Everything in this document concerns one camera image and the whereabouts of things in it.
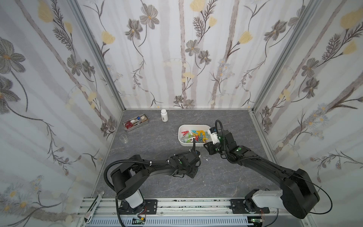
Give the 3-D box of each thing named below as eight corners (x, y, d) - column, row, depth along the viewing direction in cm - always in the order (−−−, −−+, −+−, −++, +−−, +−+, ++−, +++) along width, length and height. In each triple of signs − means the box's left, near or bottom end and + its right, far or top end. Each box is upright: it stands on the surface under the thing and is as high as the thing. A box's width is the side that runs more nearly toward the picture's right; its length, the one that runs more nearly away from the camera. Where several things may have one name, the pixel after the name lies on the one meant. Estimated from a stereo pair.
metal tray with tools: (125, 132, 108) (124, 130, 106) (122, 124, 113) (121, 123, 111) (150, 121, 115) (149, 119, 113) (146, 115, 120) (145, 113, 118)
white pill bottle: (161, 122, 114) (160, 114, 106) (162, 117, 117) (161, 108, 110) (167, 122, 114) (166, 114, 106) (168, 117, 117) (167, 109, 110)
